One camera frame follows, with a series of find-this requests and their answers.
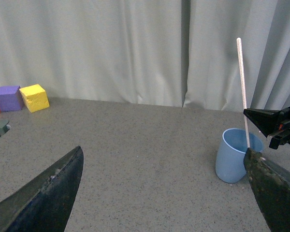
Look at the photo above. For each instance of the white chopstick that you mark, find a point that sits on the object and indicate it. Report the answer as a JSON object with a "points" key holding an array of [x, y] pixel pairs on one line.
{"points": [[243, 85]]}

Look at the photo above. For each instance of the blue plastic cup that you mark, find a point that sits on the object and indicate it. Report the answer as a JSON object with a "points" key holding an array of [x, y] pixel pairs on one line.
{"points": [[230, 156]]}

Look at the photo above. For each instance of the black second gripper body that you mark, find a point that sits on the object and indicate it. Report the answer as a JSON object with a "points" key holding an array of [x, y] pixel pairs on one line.
{"points": [[281, 131]]}

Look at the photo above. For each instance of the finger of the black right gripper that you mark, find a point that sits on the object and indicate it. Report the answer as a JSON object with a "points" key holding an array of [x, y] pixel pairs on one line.
{"points": [[270, 184]]}

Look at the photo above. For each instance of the grey curtain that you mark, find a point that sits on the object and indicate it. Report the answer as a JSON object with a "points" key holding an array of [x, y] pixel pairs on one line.
{"points": [[161, 52]]}

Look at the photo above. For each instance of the yellow foam cube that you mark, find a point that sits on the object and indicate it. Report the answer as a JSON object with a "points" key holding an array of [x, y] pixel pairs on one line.
{"points": [[34, 97]]}

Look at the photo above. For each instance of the purple foam cube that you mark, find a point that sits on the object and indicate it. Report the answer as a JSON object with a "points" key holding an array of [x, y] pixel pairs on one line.
{"points": [[10, 99]]}

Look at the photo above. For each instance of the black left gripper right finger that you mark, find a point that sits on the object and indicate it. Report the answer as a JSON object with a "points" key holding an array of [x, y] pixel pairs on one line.
{"points": [[264, 120]]}

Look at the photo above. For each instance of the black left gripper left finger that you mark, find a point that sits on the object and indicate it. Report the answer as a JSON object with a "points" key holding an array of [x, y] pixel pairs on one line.
{"points": [[45, 203]]}

